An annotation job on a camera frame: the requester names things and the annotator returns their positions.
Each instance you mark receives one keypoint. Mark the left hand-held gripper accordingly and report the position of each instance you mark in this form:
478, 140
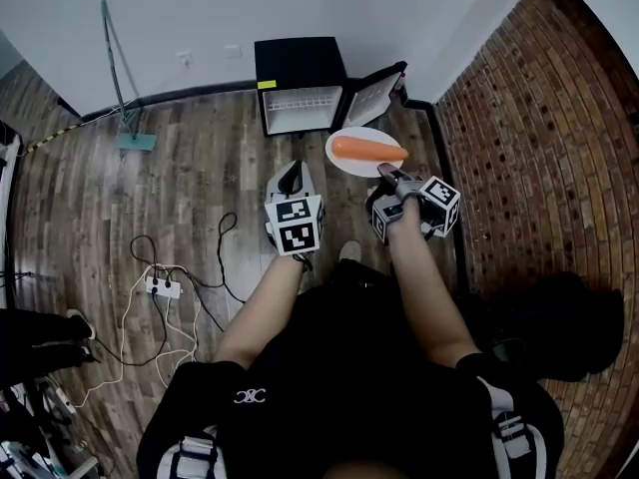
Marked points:
294, 220

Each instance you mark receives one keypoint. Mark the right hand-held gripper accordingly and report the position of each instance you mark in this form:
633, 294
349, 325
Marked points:
439, 200

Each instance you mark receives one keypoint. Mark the orange carrot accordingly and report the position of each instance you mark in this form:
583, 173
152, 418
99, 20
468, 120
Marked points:
367, 149

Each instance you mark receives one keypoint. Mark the white round plate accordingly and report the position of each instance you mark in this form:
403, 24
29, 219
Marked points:
349, 166

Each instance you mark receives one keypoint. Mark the black mini fridge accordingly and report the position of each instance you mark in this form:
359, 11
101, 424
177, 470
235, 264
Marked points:
299, 63

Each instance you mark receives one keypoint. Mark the person's right forearm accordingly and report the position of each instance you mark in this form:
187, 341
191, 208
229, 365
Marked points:
424, 287

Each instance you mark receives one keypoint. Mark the person's left forearm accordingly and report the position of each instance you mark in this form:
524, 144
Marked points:
264, 307

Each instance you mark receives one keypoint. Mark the person's beige shoe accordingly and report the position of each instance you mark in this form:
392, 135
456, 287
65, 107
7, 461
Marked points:
350, 251

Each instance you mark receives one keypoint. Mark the person's black clothing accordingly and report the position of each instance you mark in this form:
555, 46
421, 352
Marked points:
349, 377

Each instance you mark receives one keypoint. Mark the teal flat mop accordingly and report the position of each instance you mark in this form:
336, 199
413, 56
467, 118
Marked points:
136, 142

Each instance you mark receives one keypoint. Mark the cluttered equipment pile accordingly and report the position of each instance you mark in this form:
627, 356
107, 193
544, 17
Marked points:
30, 432

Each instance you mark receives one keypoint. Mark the white wall switch plate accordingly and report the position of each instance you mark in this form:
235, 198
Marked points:
233, 51

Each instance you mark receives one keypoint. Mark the white wall socket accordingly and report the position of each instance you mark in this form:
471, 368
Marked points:
186, 59

